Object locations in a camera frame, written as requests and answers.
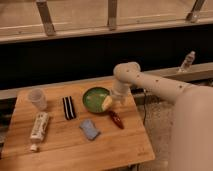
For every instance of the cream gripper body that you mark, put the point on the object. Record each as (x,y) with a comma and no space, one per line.
(107,103)

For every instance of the green ceramic bowl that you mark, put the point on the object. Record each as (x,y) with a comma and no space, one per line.
(93,99)

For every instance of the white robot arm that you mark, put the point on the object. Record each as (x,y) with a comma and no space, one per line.
(191,144)

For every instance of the red brown chili pepper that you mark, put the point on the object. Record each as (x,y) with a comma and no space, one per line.
(116,119)

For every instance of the blue sponge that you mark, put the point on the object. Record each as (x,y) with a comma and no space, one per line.
(89,129)

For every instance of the black white striped box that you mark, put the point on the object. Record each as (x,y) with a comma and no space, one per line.
(68,108)

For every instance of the white toothpaste tube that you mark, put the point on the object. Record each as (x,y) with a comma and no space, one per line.
(38,131)

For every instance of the clear plastic cup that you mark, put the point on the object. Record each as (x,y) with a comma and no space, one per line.
(38,99)

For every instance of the clear plastic bottle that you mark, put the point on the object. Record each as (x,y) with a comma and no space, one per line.
(188,61)

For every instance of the middle metal railing post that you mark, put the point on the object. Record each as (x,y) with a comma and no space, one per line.
(112,14)

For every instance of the metal railing post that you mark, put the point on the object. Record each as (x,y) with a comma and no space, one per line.
(112,14)
(45,17)
(194,13)

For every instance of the left metal railing post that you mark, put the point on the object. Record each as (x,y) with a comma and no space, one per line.
(45,17)

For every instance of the right metal railing post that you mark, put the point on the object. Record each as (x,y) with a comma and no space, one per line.
(194,13)

